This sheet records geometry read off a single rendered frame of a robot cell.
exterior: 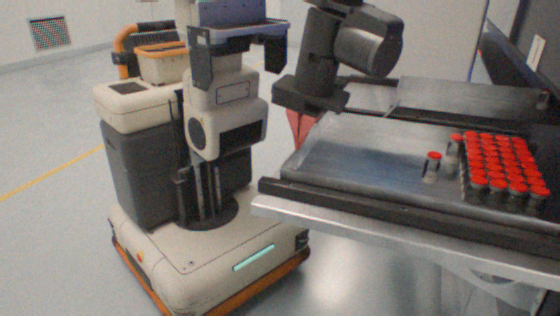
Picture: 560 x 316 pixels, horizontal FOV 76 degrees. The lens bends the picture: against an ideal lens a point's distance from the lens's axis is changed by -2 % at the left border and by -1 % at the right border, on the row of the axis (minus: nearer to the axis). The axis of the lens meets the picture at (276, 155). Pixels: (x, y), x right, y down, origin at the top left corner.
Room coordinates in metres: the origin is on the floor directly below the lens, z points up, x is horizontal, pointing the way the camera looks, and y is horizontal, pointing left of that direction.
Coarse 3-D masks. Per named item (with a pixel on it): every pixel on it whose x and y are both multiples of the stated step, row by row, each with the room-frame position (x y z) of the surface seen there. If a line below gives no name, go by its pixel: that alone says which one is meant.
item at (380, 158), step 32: (320, 128) 0.63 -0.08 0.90; (352, 128) 0.67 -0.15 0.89; (384, 128) 0.64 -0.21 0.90; (416, 128) 0.62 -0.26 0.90; (448, 128) 0.60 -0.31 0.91; (288, 160) 0.47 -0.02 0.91; (320, 160) 0.54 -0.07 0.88; (352, 160) 0.54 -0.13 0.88; (384, 160) 0.54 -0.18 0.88; (416, 160) 0.54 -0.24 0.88; (352, 192) 0.41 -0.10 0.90; (384, 192) 0.39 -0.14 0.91; (416, 192) 0.44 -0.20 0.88; (448, 192) 0.44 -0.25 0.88; (512, 224) 0.34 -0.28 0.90; (544, 224) 0.33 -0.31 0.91
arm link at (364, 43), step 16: (304, 0) 0.47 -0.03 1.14; (320, 0) 0.45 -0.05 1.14; (336, 0) 0.46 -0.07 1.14; (352, 0) 0.48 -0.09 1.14; (352, 16) 0.44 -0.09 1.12; (368, 16) 0.42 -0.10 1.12; (384, 16) 0.42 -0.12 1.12; (352, 32) 0.43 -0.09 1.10; (368, 32) 0.42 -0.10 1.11; (384, 32) 0.40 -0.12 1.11; (400, 32) 0.42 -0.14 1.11; (336, 48) 0.44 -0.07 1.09; (352, 48) 0.42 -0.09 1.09; (368, 48) 0.41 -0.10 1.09; (384, 48) 0.41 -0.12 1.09; (400, 48) 0.43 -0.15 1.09; (352, 64) 0.43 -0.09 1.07; (368, 64) 0.40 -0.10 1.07; (384, 64) 0.42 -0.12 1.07
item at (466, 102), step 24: (408, 96) 0.88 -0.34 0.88; (432, 96) 0.88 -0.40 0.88; (456, 96) 0.88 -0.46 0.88; (480, 96) 0.88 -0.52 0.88; (504, 96) 0.86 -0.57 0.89; (528, 96) 0.85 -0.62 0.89; (456, 120) 0.67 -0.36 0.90; (480, 120) 0.66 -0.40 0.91; (504, 120) 0.64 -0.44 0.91; (528, 120) 0.72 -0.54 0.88; (552, 120) 0.72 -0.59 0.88
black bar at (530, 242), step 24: (264, 192) 0.44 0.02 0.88; (288, 192) 0.42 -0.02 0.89; (312, 192) 0.41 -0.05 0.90; (336, 192) 0.41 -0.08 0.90; (384, 216) 0.37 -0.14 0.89; (408, 216) 0.36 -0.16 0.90; (432, 216) 0.36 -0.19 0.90; (456, 216) 0.36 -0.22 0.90; (480, 240) 0.33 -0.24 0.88; (504, 240) 0.32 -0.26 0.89; (528, 240) 0.32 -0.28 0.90; (552, 240) 0.31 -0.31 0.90
